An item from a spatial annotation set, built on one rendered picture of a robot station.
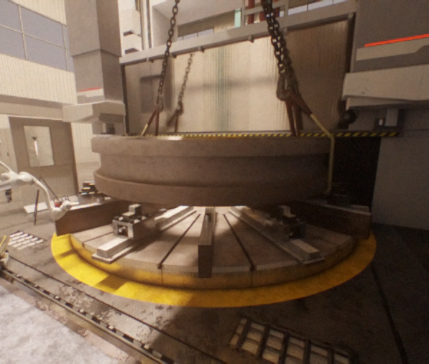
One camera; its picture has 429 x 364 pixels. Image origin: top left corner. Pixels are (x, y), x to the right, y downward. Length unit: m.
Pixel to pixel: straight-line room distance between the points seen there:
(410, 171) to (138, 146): 5.02
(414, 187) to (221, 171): 4.03
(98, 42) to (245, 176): 5.15
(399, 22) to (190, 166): 3.34
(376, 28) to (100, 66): 5.63
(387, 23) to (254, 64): 2.72
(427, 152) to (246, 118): 3.64
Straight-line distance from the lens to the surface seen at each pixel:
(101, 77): 6.69
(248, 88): 5.88
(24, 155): 6.93
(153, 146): 3.04
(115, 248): 3.06
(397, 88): 3.67
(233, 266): 2.71
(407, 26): 4.30
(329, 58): 5.69
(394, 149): 5.63
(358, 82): 3.64
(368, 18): 4.31
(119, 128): 7.00
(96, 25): 7.01
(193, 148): 2.83
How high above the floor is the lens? 1.74
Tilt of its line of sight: 11 degrees down
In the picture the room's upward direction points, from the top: straight up
